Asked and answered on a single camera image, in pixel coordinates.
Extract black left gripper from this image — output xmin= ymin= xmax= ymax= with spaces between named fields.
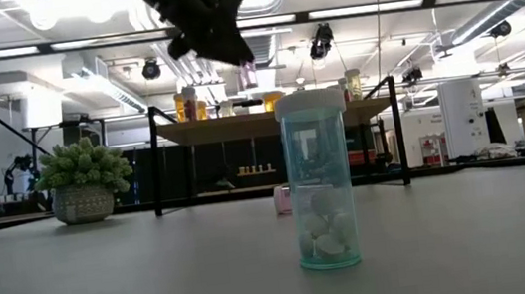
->
xmin=113 ymin=0 xmax=257 ymax=80

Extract small dark pink pill bottle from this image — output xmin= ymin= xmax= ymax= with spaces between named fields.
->
xmin=180 ymin=85 xmax=201 ymax=124

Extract small red pill bottle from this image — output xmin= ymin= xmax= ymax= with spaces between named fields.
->
xmin=337 ymin=76 xmax=350 ymax=104

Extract small yellow-green pill bottle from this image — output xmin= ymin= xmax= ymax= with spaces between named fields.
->
xmin=344 ymin=67 xmax=365 ymax=103

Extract small teal pill bottle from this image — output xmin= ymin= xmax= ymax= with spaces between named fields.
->
xmin=271 ymin=85 xmax=367 ymax=275

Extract wooden shelf with black legs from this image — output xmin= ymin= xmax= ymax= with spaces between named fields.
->
xmin=141 ymin=74 xmax=412 ymax=218

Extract wooden rack with small bottles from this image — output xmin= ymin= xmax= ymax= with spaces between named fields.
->
xmin=237 ymin=161 xmax=277 ymax=179

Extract black ceiling spotlight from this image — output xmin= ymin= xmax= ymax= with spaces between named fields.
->
xmin=400 ymin=64 xmax=425 ymax=86
xmin=487 ymin=18 xmax=515 ymax=41
xmin=139 ymin=57 xmax=163 ymax=83
xmin=306 ymin=21 xmax=337 ymax=62

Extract black partition panels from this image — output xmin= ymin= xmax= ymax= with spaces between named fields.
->
xmin=110 ymin=117 xmax=400 ymax=209

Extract green succulent in grey pot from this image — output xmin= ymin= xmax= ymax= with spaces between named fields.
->
xmin=29 ymin=131 xmax=139 ymax=230

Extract red and white tool cart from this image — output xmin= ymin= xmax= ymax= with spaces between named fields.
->
xmin=418 ymin=132 xmax=449 ymax=168

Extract white cloth pile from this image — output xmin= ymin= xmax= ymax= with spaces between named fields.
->
xmin=472 ymin=139 xmax=519 ymax=163

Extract white ceiling air duct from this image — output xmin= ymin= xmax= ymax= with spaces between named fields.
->
xmin=58 ymin=49 xmax=148 ymax=123

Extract black aluminium table frame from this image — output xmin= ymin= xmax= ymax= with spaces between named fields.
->
xmin=0 ymin=0 xmax=525 ymax=234

